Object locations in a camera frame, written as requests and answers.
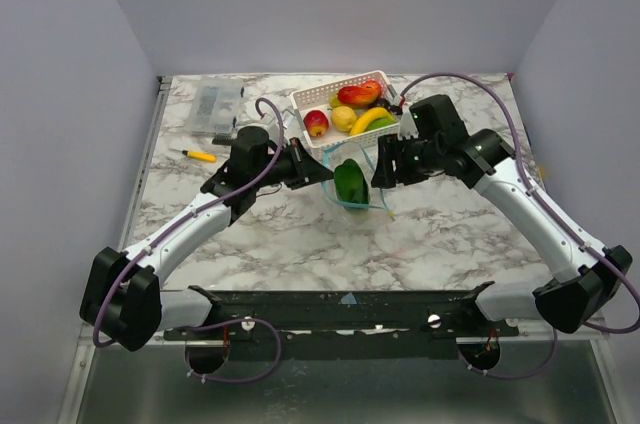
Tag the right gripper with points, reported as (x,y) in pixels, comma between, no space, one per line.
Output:
(393,159)

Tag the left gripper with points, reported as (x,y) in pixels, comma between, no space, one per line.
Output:
(307,170)

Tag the clear zip top bag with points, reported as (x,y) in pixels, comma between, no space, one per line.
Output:
(342,218)

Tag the green toy leek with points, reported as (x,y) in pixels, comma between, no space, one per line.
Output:
(350,185)

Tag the white perforated plastic basket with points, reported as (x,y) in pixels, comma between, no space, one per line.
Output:
(317,97)

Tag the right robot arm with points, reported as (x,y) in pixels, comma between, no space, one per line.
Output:
(586,273)

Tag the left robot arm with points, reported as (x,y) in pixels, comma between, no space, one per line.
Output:
(124,298)

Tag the red toy apple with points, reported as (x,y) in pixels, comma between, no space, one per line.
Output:
(316,123)

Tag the green toy starfruit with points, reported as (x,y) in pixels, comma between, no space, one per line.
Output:
(380,123)

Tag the yellow toy banana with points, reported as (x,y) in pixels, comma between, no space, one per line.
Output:
(362,123)

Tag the yellow toy lemon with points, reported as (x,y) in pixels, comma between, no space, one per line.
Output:
(343,118)

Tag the red orange toy mango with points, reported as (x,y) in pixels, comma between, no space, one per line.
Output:
(360,96)

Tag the small black comb part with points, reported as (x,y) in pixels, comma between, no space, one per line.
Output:
(225,141)

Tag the clear plastic parts box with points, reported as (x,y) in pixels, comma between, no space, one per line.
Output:
(215,107)

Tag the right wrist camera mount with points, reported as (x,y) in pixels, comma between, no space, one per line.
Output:
(407,128)

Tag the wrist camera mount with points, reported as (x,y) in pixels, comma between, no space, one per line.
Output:
(288,128)
(407,128)

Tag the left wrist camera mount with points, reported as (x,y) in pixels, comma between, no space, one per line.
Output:
(288,128)

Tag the yellow handled screwdriver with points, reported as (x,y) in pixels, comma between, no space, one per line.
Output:
(196,155)

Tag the black metal base rail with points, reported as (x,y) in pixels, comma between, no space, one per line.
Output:
(343,325)

